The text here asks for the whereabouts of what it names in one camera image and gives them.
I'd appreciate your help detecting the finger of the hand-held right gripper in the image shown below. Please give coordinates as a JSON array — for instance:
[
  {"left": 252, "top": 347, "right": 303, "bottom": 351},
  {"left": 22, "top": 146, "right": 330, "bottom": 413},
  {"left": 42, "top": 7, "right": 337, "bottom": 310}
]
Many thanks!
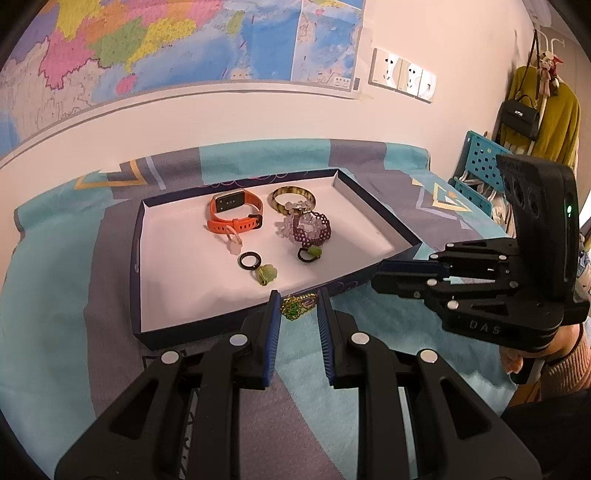
[
  {"left": 429, "top": 239, "right": 519, "bottom": 278},
  {"left": 372, "top": 260, "right": 513, "bottom": 309}
]

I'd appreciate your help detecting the yellow black striped bangle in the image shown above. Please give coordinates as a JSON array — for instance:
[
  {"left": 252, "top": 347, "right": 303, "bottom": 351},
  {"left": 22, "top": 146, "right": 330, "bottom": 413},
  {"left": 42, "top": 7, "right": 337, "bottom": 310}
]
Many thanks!
[{"left": 270, "top": 185, "right": 317, "bottom": 216}]

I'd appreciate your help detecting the person's right forearm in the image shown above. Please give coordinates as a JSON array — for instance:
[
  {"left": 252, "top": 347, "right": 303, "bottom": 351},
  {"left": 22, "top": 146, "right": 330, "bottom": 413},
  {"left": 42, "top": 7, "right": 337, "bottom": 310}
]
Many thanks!
[{"left": 538, "top": 330, "right": 591, "bottom": 409}]

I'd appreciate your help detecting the person's right hand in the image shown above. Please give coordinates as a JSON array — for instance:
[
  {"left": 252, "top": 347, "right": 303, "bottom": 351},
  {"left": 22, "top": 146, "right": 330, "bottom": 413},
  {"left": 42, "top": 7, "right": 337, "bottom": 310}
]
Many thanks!
[{"left": 500, "top": 324, "right": 584, "bottom": 377}]

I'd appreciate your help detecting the small plush toy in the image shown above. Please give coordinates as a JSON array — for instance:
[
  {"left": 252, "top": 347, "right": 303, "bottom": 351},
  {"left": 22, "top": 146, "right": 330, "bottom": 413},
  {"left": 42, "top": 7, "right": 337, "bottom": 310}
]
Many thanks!
[{"left": 538, "top": 52, "right": 562, "bottom": 97}]

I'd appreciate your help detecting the pink flower hair tie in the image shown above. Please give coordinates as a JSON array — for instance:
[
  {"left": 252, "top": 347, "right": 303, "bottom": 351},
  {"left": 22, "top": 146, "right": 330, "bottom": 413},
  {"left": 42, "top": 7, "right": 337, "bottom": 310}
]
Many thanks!
[{"left": 225, "top": 226, "right": 245, "bottom": 255}]

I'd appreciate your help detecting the blue perforated plastic chair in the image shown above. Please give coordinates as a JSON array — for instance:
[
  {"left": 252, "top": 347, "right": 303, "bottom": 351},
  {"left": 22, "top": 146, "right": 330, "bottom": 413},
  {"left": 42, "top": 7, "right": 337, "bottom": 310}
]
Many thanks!
[{"left": 450, "top": 130, "right": 514, "bottom": 217}]

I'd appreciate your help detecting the person's dark clothing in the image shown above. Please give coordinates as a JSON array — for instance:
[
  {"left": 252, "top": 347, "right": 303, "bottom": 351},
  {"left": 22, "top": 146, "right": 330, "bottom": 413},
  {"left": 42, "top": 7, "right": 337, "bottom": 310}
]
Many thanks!
[{"left": 501, "top": 397, "right": 591, "bottom": 464}]

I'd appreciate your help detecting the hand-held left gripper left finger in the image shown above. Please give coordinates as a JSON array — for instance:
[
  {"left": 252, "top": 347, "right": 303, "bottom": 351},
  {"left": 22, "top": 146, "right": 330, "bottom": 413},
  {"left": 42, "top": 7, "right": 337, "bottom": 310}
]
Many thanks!
[{"left": 54, "top": 290, "right": 282, "bottom": 480}]

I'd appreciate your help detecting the clear crystal bead bracelet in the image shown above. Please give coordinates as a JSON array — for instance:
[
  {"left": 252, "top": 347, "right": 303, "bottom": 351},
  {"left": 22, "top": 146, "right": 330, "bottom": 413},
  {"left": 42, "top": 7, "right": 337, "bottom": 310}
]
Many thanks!
[{"left": 276, "top": 200, "right": 319, "bottom": 239}]

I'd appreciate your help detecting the purple beaded bracelet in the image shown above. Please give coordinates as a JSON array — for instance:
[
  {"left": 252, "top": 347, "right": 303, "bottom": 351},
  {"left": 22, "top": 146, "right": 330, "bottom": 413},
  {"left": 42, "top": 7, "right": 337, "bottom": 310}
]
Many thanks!
[{"left": 292, "top": 211, "right": 332, "bottom": 245}]

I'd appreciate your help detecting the white coat rack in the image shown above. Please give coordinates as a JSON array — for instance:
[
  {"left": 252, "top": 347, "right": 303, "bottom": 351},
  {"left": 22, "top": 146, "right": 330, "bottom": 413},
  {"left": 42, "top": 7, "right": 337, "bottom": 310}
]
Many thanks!
[{"left": 526, "top": 28, "right": 567, "bottom": 153}]

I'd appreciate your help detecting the black handbag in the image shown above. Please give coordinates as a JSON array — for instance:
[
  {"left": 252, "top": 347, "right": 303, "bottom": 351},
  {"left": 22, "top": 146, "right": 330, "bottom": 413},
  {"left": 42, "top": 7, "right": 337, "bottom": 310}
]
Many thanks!
[{"left": 498, "top": 95, "right": 541, "bottom": 142}]

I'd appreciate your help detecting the yellow coat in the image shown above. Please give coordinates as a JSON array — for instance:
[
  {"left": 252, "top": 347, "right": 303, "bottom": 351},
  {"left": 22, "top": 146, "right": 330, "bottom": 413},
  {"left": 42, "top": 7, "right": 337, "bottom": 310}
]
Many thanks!
[{"left": 501, "top": 65, "right": 581, "bottom": 172}]

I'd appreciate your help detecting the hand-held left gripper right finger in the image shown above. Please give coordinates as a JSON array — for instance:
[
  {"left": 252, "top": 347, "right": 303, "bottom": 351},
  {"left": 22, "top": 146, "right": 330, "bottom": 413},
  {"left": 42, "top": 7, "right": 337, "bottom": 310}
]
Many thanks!
[{"left": 316, "top": 288, "right": 541, "bottom": 480}]

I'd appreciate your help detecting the green gold beaded ornament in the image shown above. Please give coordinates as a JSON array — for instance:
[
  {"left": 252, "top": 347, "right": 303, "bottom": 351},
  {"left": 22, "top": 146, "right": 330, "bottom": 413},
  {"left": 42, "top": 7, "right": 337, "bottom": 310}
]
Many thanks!
[{"left": 281, "top": 293, "right": 320, "bottom": 322}]

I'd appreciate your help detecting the orange smart watch band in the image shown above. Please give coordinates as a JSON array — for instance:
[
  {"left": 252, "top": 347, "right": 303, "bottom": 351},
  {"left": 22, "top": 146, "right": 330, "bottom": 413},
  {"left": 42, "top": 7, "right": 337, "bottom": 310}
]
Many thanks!
[{"left": 206, "top": 188, "right": 265, "bottom": 234}]

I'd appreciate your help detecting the shallow dark blue box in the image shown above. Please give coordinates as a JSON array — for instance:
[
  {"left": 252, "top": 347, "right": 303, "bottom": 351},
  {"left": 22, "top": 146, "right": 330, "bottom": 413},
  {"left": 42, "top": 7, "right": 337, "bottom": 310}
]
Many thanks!
[{"left": 131, "top": 167, "right": 423, "bottom": 352}]

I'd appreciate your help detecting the colourful wall map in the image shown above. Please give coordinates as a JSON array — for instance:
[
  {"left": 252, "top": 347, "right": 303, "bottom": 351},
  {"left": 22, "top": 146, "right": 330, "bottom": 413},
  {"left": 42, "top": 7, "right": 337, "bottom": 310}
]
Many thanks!
[{"left": 0, "top": 0, "right": 366, "bottom": 155}]

